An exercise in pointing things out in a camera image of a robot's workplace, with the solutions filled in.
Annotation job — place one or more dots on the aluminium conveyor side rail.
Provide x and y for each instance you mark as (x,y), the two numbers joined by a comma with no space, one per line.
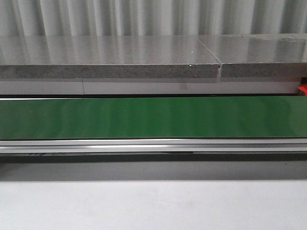
(149,146)

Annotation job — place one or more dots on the grey stone slab left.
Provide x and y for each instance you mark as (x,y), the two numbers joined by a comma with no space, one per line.
(105,57)

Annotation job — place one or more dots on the red plastic tray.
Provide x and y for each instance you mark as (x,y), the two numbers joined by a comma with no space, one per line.
(302,89)

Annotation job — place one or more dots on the green conveyor belt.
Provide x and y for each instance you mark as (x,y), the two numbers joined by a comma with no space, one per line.
(155,117)

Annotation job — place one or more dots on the white pleated curtain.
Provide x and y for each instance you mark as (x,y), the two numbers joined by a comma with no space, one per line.
(152,17)

